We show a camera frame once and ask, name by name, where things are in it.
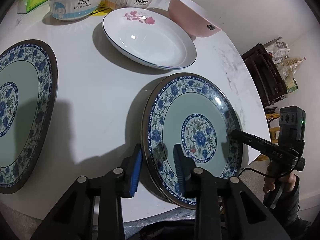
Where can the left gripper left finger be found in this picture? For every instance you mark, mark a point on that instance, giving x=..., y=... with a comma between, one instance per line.
x=131, y=172

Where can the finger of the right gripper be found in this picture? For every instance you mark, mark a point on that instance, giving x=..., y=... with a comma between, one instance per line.
x=263, y=146

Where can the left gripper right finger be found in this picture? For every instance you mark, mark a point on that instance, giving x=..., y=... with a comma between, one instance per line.
x=187, y=178

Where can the white plate pink flowers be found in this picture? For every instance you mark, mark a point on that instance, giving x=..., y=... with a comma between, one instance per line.
x=149, y=38

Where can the large blue floral plate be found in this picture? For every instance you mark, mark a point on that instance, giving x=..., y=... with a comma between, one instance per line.
x=28, y=93

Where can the white bowl blue dog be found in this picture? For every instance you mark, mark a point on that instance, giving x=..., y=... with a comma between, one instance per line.
x=69, y=10

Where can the person's right hand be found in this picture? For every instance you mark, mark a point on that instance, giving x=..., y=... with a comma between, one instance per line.
x=288, y=181

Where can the dark wooden shelf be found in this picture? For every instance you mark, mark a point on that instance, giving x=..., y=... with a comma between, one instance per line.
x=269, y=84

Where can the snack bags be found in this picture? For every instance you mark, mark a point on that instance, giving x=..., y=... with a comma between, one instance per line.
x=286, y=64

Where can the yellow warning sticker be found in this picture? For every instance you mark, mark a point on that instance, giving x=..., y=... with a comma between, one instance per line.
x=102, y=9

